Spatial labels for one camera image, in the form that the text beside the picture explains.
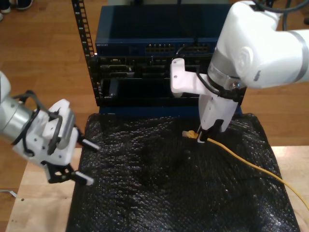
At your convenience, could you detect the yellow network cable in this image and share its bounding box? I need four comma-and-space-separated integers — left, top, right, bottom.
182, 130, 309, 211

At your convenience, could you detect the black bubble wrap mat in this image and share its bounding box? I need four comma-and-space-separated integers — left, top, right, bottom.
65, 112, 301, 232

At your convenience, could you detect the black rack server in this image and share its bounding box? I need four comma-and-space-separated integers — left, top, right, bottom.
96, 56, 213, 79

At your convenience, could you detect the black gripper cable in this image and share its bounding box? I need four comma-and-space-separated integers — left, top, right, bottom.
11, 110, 39, 157
195, 70, 247, 104

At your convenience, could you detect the grey flat ribbon cable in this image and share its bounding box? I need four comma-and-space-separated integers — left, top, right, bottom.
0, 189, 18, 198

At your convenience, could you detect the black camera cable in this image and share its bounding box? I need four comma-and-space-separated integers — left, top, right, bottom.
175, 0, 198, 55

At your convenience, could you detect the blue network switch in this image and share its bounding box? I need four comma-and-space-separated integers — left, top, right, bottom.
95, 4, 232, 58

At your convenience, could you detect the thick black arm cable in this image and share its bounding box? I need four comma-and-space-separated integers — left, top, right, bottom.
251, 0, 292, 32

